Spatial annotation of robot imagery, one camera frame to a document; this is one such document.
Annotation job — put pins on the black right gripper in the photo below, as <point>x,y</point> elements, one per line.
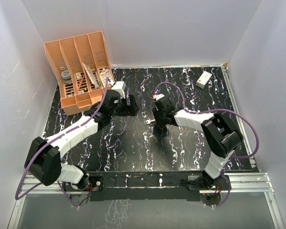
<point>159,123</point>

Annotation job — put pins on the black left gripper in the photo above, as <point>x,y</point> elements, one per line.
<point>126,111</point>

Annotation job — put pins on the silver key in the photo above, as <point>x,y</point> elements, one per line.
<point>148,122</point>

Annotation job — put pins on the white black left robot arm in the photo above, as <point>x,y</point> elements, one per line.
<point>44,156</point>

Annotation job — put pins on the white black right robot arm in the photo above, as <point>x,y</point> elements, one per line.
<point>222,136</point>

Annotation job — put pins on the white label packet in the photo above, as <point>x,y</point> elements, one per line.
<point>106,74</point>

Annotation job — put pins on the white paper card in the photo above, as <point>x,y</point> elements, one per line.
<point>92,74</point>

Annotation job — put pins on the small white box in organizer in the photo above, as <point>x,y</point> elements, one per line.
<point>78,76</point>

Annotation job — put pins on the white red small box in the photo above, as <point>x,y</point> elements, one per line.
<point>203,79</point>

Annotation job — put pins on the orange plastic file organizer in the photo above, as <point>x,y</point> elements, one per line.
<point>70,53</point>

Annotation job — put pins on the grey tape roll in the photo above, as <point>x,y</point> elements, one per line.
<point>66,77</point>

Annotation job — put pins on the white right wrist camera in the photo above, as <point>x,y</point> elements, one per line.
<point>157,96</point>

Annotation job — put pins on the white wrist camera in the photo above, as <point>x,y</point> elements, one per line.
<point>120,86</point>
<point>157,96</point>

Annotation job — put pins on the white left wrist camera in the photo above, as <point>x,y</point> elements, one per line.
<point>120,86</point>

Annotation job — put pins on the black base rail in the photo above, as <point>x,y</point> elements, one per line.
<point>151,186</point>

